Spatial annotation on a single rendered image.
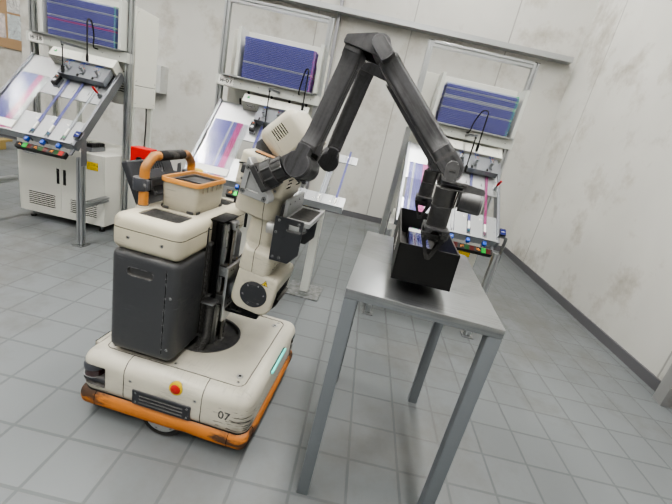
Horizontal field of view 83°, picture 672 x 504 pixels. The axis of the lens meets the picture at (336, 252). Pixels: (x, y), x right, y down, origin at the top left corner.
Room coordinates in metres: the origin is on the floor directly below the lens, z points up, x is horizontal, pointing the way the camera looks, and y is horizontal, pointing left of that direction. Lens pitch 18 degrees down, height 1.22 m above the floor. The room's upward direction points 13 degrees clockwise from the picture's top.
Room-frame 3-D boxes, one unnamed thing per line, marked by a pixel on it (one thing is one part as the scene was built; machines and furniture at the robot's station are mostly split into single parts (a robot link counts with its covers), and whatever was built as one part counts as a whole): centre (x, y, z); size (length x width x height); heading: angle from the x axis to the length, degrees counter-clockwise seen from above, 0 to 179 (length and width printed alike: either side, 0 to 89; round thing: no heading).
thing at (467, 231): (2.90, -0.71, 0.65); 1.01 x 0.73 x 1.29; 179
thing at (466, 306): (1.31, -0.31, 0.40); 0.70 x 0.45 x 0.80; 174
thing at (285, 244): (1.35, 0.17, 0.84); 0.28 x 0.16 x 0.22; 174
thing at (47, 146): (2.95, 2.19, 0.66); 1.01 x 0.73 x 1.31; 179
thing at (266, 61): (2.98, 0.70, 1.52); 0.51 x 0.13 x 0.27; 89
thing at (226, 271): (1.43, 0.29, 0.53); 0.28 x 0.27 x 0.25; 174
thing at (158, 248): (1.39, 0.55, 0.59); 0.55 x 0.34 x 0.83; 174
